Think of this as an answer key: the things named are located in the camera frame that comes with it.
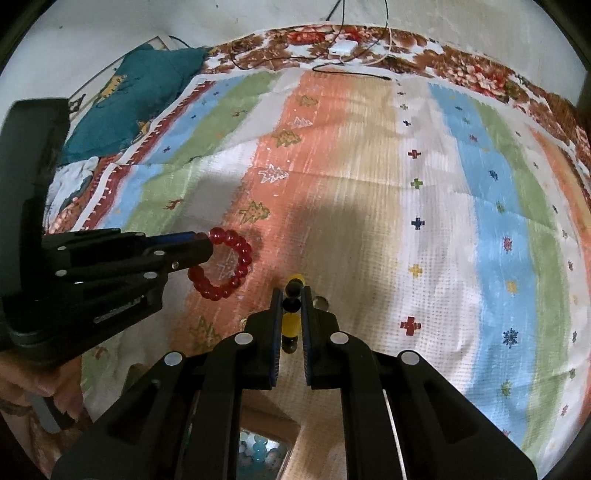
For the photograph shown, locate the person's left hand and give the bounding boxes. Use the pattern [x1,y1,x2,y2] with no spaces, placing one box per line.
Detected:
[0,352,86,421]

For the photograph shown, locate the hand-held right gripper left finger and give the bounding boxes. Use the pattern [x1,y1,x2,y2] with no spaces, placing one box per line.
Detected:
[51,287,284,480]

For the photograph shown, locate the short black cable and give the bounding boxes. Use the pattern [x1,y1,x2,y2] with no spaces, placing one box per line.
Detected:
[311,65,394,82]

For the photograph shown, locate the striped pastel cloth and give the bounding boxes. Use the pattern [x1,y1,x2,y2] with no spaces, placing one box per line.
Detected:
[44,65,591,476]

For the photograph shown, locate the white grey cloth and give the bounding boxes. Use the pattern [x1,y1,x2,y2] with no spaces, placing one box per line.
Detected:
[46,157,100,214]

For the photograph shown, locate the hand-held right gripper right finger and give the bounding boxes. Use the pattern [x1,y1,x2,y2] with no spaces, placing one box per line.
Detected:
[299,285,541,480]

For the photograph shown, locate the light blue bead bracelet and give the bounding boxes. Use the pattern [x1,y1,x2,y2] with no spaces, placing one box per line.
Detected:
[239,438,283,470]

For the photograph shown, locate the teal pillow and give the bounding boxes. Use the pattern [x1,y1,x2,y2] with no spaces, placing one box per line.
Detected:
[60,44,209,165]

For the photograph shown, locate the white headboard with gold trim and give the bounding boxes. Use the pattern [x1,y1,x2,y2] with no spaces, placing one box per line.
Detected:
[68,34,177,112]

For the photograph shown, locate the red bead bracelet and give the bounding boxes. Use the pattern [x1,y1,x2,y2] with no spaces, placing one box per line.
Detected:
[187,226,254,301]

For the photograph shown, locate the silver metal tin box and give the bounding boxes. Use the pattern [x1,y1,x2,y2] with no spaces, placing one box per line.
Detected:
[238,408,302,480]

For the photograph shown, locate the yellow and black bead bracelet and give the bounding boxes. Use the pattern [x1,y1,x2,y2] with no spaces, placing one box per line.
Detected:
[281,272,307,356]

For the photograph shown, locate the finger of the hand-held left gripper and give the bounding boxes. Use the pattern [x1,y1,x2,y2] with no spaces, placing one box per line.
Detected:
[41,228,207,260]
[54,238,214,289]

